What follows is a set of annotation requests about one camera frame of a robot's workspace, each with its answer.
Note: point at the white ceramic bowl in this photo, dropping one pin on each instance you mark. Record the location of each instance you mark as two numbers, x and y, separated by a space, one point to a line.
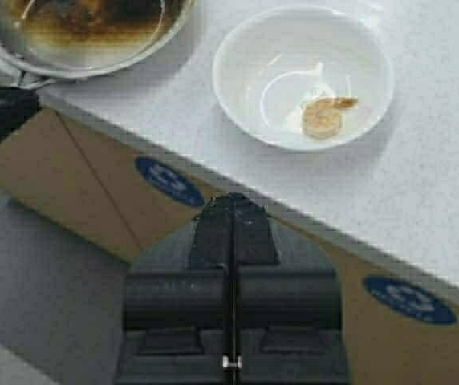
272 67

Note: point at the white raw shrimp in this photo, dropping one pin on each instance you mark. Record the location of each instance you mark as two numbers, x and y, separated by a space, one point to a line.
323 118

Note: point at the steel frying pan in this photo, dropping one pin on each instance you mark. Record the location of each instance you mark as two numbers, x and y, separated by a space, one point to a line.
50 42

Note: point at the wooden island cabinet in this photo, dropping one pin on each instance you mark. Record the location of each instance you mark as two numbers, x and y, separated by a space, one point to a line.
88 183

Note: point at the left blue recycle sticker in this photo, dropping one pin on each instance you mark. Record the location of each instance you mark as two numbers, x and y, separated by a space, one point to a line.
169 182

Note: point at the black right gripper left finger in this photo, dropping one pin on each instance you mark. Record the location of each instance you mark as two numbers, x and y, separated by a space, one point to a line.
178 316

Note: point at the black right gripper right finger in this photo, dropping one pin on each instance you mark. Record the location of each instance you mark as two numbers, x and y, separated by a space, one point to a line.
289 309

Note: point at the right blue recycle sticker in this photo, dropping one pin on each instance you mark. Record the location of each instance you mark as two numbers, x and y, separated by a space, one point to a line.
409 300

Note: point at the blue recycle sticker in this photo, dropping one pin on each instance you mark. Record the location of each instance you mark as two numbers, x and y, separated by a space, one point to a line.
409 300
169 182

